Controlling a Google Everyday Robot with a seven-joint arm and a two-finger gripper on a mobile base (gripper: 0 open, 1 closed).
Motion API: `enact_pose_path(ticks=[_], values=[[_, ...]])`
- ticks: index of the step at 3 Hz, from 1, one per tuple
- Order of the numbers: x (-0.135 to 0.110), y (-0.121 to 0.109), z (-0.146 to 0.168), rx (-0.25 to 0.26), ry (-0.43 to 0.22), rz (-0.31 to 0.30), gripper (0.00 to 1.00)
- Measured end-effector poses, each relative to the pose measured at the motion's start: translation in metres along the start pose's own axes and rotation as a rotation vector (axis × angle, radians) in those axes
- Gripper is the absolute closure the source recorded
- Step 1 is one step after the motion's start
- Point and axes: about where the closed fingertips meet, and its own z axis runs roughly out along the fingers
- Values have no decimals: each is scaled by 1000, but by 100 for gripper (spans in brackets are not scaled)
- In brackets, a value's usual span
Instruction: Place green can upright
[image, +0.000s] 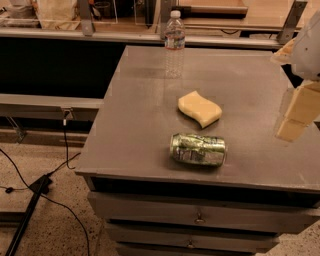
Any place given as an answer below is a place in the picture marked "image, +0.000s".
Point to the grey metal rail frame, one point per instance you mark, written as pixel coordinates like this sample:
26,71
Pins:
263,24

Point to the clear plastic water bottle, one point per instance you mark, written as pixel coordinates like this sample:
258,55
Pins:
174,42

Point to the top drawer metal handle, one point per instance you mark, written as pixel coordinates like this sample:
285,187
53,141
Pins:
199,220

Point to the grey metal bench beam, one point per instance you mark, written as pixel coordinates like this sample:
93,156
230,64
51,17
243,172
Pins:
49,107

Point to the drawer metal handle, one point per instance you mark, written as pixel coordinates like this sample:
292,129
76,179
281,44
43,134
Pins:
199,220
190,245

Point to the green soda can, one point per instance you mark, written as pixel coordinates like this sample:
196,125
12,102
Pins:
198,149

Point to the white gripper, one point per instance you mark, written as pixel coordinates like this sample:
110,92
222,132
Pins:
308,50

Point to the grey drawer cabinet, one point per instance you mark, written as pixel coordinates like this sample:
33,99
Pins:
266,186

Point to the black floor bar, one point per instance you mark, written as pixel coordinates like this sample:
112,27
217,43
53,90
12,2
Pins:
38,188

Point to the yellow sponge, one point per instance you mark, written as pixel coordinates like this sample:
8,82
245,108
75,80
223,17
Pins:
202,110

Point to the beige bag on shelf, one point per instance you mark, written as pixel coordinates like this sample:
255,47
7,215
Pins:
57,14

